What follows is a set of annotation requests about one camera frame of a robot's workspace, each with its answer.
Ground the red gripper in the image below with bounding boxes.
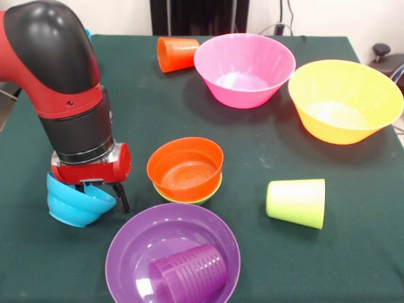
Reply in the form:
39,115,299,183
50,142,133,215

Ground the blue plastic bowl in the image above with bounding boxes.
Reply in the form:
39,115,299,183
46,172,117,228

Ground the purple plastic bowl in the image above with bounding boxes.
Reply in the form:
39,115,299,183
105,203,242,303

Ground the orange plastic bowl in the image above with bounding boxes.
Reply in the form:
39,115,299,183
146,136,225,202

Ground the green plastic bowl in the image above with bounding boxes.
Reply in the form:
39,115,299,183
153,172,223,206

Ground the purple plastic cup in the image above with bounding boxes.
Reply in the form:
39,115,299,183
148,243,229,303

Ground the orange plastic cup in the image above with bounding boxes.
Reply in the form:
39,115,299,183
157,36,201,73

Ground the lime green plastic cup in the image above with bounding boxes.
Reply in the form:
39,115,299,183
265,178,326,230

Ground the grey chair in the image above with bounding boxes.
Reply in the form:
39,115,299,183
0,80,22,102

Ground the pink plastic bowl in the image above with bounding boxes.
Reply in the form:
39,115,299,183
193,33,297,110

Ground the dark green tablecloth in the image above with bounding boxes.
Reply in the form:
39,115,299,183
0,33,404,303

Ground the yellow plastic bowl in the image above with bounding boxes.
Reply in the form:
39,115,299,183
287,59,404,146

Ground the black chair armrest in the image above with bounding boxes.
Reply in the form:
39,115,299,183
371,43,404,86

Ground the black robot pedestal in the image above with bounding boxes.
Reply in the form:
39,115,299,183
150,0,250,36

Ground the black hanging cable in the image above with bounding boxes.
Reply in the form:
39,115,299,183
286,0,296,36

